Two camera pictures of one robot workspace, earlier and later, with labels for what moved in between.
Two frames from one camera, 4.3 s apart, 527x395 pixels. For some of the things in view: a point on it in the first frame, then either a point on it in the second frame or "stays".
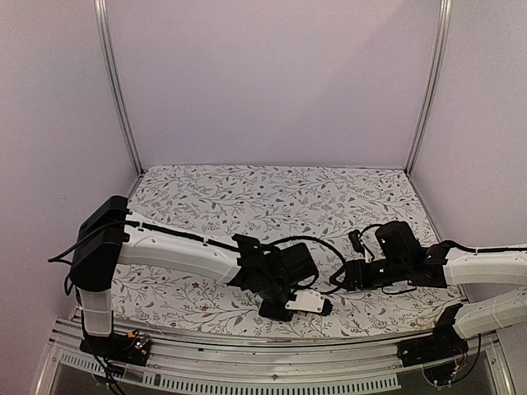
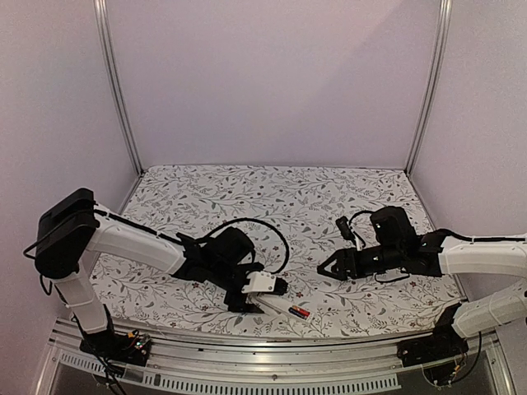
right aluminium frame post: [440, 54] stays
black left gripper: [268, 312] to [239, 304]
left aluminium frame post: [100, 15] stays
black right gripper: [352, 268] to [342, 257]
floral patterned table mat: [321, 207] stays
